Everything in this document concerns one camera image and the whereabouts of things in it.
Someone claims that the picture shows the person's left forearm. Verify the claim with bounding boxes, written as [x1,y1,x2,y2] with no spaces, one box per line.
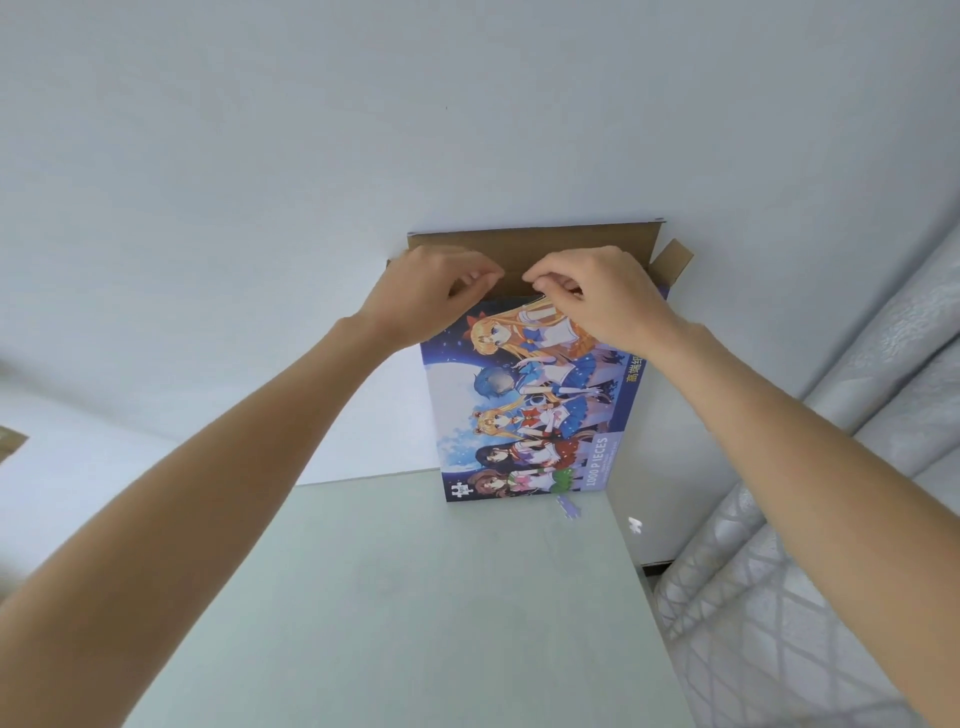
[0,314,406,728]

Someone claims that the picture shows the grey patterned curtain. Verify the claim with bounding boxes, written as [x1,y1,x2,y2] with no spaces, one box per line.
[648,224,960,728]

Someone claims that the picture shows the person's right hand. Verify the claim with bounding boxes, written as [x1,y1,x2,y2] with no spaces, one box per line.
[522,245,688,363]

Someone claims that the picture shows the person's right forearm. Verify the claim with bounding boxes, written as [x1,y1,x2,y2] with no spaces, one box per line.
[650,322,960,728]

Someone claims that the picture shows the cartoon print puzzle box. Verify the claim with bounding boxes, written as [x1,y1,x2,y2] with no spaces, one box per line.
[386,217,695,504]

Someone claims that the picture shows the person's left hand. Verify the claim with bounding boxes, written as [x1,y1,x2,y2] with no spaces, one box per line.
[358,243,506,352]

